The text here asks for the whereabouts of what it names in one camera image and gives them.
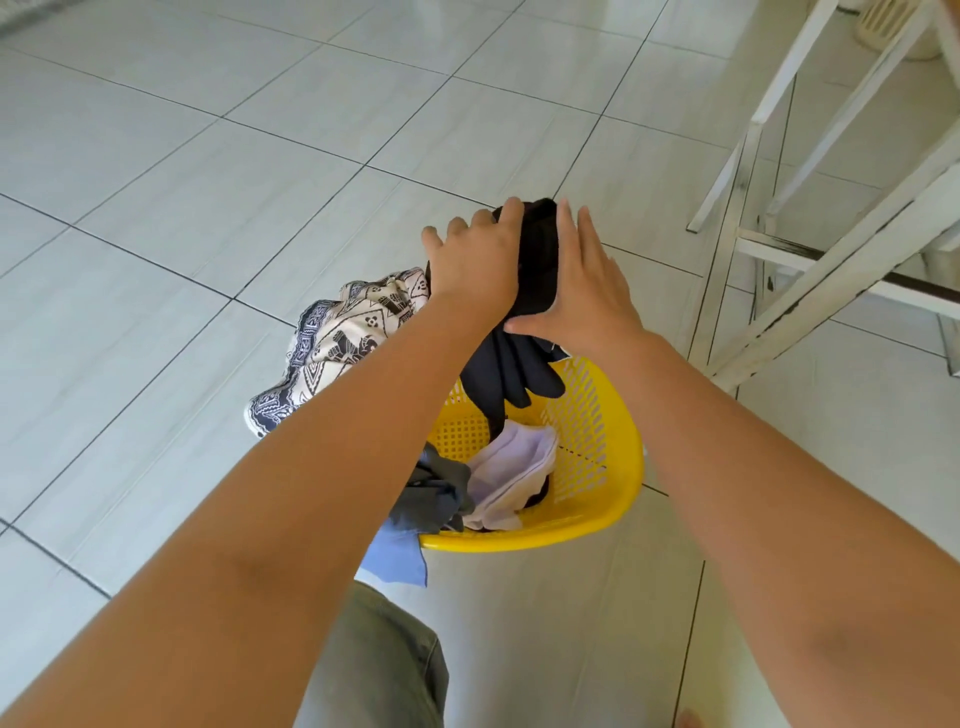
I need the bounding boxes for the person's left hand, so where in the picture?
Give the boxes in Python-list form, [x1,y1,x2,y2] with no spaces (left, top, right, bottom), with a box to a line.
[421,196,526,325]

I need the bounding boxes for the person's right hand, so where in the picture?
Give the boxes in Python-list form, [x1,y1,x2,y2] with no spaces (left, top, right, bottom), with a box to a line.
[503,198,650,369]

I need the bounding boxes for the black garment with patterned lining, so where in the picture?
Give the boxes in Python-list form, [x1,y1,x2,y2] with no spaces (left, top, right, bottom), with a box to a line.
[425,198,571,444]

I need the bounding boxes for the cream black patterned cloth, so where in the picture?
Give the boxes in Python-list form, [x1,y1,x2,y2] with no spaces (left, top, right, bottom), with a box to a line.
[245,267,433,440]

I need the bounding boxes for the yellow plastic laundry basket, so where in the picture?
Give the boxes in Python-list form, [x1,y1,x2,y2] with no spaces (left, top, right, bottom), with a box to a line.
[418,356,646,555]

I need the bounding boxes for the white sock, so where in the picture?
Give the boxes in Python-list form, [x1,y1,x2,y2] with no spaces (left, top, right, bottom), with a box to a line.
[463,419,561,532]

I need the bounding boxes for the dark grey garment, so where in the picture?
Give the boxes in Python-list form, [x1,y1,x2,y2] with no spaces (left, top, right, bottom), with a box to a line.
[386,442,475,535]

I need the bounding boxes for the person's right forearm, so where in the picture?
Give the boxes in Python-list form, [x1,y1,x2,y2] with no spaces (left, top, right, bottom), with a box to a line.
[592,329,960,728]

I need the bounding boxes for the person's left forearm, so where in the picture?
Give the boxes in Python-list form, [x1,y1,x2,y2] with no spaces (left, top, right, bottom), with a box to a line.
[0,292,500,728]

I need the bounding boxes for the white metal stool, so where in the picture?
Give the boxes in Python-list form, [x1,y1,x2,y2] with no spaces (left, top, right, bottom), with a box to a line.
[763,0,960,378]

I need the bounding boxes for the white slatted plastic bin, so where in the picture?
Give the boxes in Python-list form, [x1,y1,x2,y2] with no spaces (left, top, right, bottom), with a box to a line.
[854,0,943,61]

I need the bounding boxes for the grey trousers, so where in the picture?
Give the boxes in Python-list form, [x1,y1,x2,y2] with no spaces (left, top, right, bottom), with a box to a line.
[296,581,451,728]

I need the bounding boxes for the white metal table frame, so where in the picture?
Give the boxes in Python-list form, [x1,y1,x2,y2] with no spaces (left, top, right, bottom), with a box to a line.
[686,0,960,395]

